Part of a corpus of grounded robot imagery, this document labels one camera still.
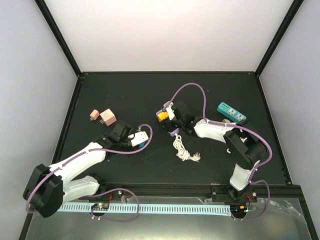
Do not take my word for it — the purple power strip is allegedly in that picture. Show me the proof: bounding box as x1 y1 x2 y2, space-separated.
156 110 179 137

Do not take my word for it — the blue cube socket adapter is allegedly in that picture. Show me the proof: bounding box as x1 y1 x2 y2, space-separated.
138 142 145 149

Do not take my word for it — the pink cube socket adapter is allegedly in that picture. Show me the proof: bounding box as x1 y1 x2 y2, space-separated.
99 108 117 126

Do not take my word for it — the teal power strip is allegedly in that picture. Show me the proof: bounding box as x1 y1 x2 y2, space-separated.
217 102 247 123

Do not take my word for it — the small pink charger plug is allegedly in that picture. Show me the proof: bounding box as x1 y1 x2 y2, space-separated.
89 109 100 121

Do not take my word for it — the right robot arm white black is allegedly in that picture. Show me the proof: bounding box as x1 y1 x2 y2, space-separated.
156 101 267 202

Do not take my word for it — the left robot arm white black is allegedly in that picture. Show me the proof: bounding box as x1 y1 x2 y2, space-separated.
22 122 138 218

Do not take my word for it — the yellow cube socket adapter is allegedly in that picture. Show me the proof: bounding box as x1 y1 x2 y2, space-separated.
157 111 169 123

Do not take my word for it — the left circuit board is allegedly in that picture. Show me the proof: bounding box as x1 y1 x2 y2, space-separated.
91 202 110 211

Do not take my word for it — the circuit board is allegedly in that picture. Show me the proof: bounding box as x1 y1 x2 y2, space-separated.
91 202 110 211
230 204 258 214

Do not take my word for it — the right circuit board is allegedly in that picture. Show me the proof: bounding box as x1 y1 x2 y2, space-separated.
230 204 258 214

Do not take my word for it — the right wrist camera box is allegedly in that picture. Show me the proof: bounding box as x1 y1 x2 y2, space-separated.
162 101 175 121

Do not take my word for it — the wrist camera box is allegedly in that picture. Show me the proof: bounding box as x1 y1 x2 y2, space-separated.
162 101 175 121
127 131 149 147

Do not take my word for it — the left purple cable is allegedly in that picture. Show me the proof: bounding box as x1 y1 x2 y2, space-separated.
25 123 153 222

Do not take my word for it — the purple cable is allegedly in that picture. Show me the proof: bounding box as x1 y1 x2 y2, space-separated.
25 123 153 222
169 82 273 222

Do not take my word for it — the white cord of purple strip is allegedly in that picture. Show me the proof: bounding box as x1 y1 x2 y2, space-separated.
172 134 201 163

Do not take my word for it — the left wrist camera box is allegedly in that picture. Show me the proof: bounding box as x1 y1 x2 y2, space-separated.
127 131 149 147

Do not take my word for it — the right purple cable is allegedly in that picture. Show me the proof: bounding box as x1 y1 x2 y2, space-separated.
169 82 273 222

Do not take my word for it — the light blue slotted cable duct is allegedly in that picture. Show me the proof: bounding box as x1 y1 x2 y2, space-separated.
58 202 231 217

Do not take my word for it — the black front rail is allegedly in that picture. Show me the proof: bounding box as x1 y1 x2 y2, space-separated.
37 184 303 201

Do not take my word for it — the right black frame post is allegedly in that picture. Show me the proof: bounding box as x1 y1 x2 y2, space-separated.
255 0 304 77

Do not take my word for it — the black frame post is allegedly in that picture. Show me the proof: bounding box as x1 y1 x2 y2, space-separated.
34 0 82 77
255 0 304 77

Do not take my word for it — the left black frame post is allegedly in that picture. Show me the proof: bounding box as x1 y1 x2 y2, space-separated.
34 0 82 77

